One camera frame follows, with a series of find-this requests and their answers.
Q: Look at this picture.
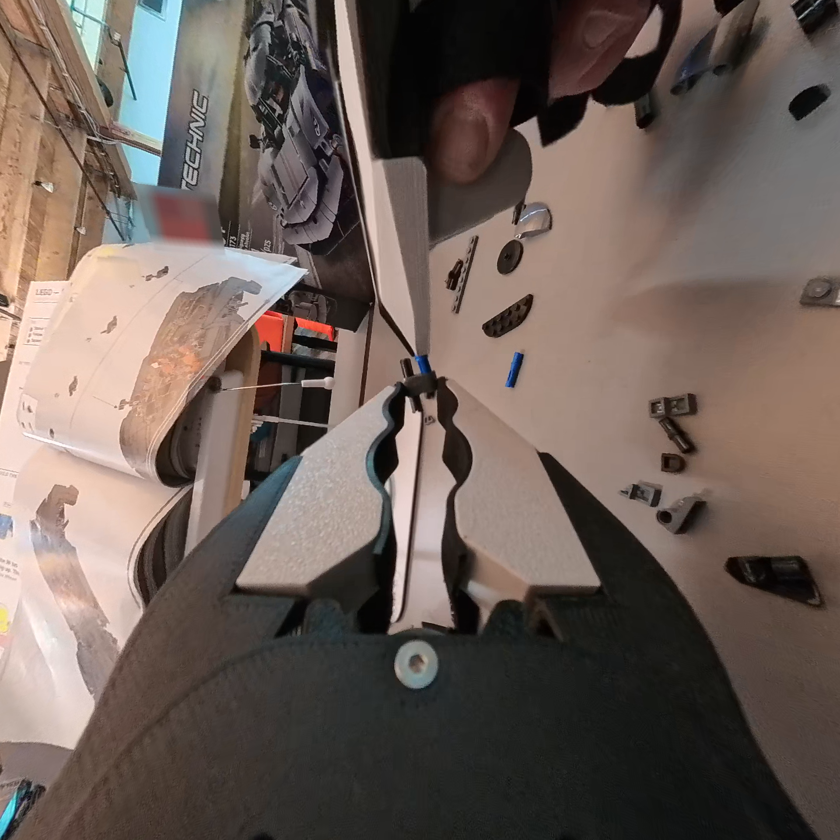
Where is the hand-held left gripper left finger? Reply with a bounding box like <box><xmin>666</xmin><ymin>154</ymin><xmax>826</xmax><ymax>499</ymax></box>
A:
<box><xmin>235</xmin><ymin>382</ymin><xmax>411</xmax><ymax>634</ymax></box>

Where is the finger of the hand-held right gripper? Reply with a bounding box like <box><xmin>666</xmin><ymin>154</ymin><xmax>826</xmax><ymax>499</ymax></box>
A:
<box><xmin>373</xmin><ymin>156</ymin><xmax>433</xmax><ymax>360</ymax></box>
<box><xmin>333</xmin><ymin>0</ymin><xmax>419</xmax><ymax>355</ymax></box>

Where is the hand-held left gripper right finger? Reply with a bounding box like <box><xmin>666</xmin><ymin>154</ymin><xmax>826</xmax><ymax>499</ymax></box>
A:
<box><xmin>433</xmin><ymin>377</ymin><xmax>601</xmax><ymax>632</ymax></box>

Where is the small lego axle assembly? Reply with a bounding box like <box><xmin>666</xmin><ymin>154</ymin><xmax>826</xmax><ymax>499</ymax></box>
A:
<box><xmin>400</xmin><ymin>367</ymin><xmax>440</xmax><ymax>412</ymax></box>

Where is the long grey lego plate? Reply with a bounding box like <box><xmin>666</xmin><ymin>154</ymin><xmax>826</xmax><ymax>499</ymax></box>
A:
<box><xmin>449</xmin><ymin>234</ymin><xmax>480</xmax><ymax>315</ymax></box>

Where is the lego set box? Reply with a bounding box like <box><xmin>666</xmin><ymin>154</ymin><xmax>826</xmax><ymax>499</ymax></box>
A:
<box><xmin>157</xmin><ymin>0</ymin><xmax>379</xmax><ymax>311</ymax></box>

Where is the silver curved lego piece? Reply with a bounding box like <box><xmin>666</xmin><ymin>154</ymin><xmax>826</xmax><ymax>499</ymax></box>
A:
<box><xmin>513</xmin><ymin>201</ymin><xmax>554</xmax><ymax>241</ymax></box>

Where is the dark grey half-round lego plate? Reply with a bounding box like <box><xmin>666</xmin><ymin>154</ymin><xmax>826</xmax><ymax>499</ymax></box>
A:
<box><xmin>482</xmin><ymin>293</ymin><xmax>536</xmax><ymax>340</ymax></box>

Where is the grey lego piece cluster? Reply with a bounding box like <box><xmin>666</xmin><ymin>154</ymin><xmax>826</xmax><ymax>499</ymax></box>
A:
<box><xmin>619</xmin><ymin>480</ymin><xmax>710</xmax><ymax>535</ymax></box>

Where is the black lego wedge piece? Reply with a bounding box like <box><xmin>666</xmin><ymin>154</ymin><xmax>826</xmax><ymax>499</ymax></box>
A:
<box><xmin>724</xmin><ymin>555</ymin><xmax>825</xmax><ymax>609</ymax></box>

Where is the black lego gear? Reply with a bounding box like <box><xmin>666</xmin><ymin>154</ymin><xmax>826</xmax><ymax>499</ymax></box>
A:
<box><xmin>669</xmin><ymin>29</ymin><xmax>720</xmax><ymax>97</ymax></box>

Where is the lego instruction booklet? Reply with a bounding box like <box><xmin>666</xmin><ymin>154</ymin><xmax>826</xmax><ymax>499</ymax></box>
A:
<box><xmin>0</xmin><ymin>241</ymin><xmax>311</xmax><ymax>750</ymax></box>

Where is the person's right hand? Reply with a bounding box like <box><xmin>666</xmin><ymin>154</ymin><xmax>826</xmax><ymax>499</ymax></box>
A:
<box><xmin>430</xmin><ymin>0</ymin><xmax>658</xmax><ymax>186</ymax></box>

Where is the orange plastic object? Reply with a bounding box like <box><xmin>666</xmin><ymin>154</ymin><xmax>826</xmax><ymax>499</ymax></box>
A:
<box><xmin>257</xmin><ymin>313</ymin><xmax>340</xmax><ymax>343</ymax></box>

